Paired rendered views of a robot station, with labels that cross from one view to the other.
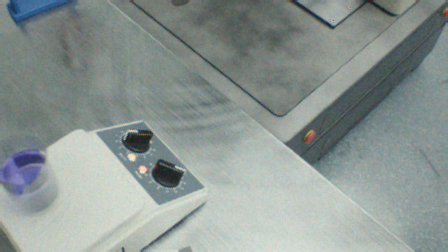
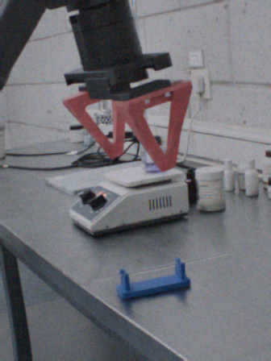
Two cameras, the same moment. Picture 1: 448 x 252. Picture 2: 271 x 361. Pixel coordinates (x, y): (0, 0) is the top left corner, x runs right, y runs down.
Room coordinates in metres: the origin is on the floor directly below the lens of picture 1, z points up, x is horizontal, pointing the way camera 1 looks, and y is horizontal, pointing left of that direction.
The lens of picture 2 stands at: (1.31, 0.54, 1.07)
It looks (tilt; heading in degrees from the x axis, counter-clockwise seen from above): 13 degrees down; 200
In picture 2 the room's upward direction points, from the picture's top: 5 degrees counter-clockwise
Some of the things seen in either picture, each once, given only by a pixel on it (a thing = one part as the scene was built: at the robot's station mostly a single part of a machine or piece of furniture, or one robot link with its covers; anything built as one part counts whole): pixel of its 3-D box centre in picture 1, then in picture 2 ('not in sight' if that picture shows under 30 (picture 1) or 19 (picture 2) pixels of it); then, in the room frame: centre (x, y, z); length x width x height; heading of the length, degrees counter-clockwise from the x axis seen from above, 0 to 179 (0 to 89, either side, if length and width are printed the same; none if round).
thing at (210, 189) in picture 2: not in sight; (210, 188); (0.17, 0.27, 0.79); 0.06 x 0.06 x 0.08
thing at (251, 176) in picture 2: not in sight; (251, 176); (0.06, 0.34, 0.79); 0.03 x 0.03 x 0.08
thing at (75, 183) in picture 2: not in sight; (108, 176); (-0.12, -0.07, 0.76); 0.30 x 0.20 x 0.01; 138
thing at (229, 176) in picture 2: not in sight; (228, 174); (0.02, 0.28, 0.79); 0.03 x 0.03 x 0.07
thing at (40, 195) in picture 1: (28, 178); (153, 152); (0.23, 0.18, 0.87); 0.06 x 0.05 x 0.08; 33
